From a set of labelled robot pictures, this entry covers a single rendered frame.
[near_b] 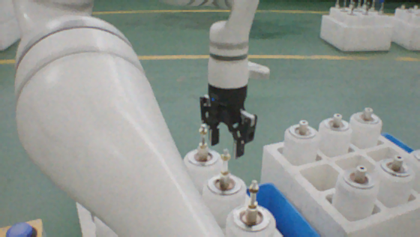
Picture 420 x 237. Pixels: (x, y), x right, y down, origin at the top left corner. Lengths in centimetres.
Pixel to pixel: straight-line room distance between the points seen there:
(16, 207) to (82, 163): 108
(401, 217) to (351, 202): 14
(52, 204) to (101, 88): 105
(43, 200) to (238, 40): 86
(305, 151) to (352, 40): 185
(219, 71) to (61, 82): 47
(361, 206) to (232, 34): 49
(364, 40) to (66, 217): 232
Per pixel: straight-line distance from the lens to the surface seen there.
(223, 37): 64
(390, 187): 95
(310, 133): 104
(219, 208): 80
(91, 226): 86
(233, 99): 68
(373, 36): 288
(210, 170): 88
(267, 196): 108
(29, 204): 127
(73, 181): 21
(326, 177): 109
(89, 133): 19
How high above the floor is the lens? 75
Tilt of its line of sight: 27 degrees down
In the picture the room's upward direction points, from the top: straight up
